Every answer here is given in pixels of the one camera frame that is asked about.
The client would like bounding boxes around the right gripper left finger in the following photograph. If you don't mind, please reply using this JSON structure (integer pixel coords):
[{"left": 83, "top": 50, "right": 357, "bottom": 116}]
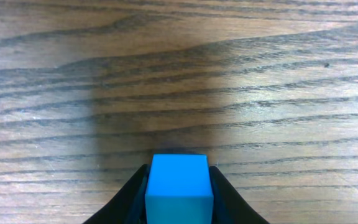
[{"left": 81, "top": 164, "right": 151, "bottom": 224}]

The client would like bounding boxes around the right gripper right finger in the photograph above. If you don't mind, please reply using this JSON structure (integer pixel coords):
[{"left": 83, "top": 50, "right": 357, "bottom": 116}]
[{"left": 209, "top": 166, "right": 270, "bottom": 224}]

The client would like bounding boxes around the blue cube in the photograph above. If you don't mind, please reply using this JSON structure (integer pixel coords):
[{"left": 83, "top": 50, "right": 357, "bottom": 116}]
[{"left": 144, "top": 154, "right": 214, "bottom": 224}]

